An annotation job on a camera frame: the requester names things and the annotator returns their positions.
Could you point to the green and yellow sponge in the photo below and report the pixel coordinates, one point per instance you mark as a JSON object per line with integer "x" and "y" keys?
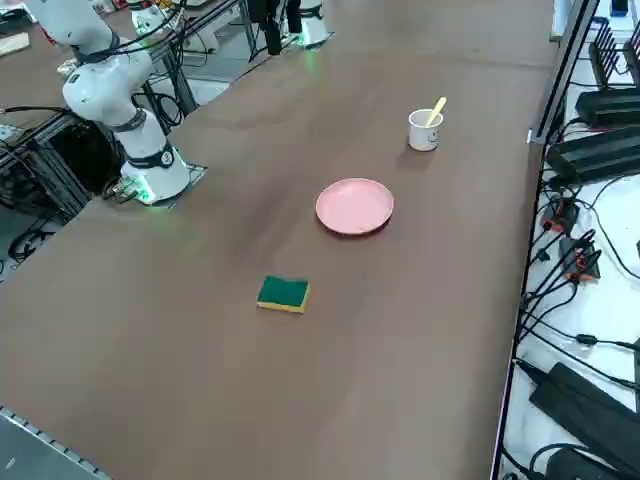
{"x": 282, "y": 291}

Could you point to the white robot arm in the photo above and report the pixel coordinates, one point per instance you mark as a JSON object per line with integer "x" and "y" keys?
{"x": 107, "y": 90}
{"x": 312, "y": 25}

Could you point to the pink plate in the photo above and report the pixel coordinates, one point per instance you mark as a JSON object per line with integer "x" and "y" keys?
{"x": 355, "y": 205}

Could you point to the white smiley mug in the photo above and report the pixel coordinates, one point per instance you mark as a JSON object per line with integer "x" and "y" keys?
{"x": 422, "y": 137}

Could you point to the yellow spoon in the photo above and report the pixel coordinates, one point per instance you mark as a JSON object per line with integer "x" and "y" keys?
{"x": 438, "y": 107}

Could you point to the orange and black connector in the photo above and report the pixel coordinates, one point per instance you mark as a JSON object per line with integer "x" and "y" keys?
{"x": 560, "y": 215}
{"x": 580, "y": 260}

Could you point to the black equipment rack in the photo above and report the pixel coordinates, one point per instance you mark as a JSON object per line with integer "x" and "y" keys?
{"x": 75, "y": 150}

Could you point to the large black power brick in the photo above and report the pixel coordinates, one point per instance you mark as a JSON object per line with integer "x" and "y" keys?
{"x": 595, "y": 155}

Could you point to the long black power adapter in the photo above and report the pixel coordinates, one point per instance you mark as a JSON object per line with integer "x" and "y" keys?
{"x": 580, "y": 405}

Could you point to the small black power adapter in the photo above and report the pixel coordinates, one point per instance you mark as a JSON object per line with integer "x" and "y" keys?
{"x": 570, "y": 465}

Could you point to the black finned device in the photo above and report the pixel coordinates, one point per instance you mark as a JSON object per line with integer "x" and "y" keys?
{"x": 631, "y": 60}
{"x": 602, "y": 55}

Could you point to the aluminium track strip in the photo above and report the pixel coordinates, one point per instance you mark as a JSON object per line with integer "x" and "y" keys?
{"x": 30, "y": 440}

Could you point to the blue and black device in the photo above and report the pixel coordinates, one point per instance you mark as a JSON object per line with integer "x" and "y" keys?
{"x": 620, "y": 5}

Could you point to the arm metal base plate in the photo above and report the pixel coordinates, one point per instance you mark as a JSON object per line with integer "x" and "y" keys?
{"x": 192, "y": 172}
{"x": 327, "y": 41}

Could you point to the dark aluminium frame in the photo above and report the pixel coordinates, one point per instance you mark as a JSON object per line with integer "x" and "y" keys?
{"x": 182, "y": 85}

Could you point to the aluminium frame post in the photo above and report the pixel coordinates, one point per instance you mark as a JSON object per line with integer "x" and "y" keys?
{"x": 564, "y": 75}

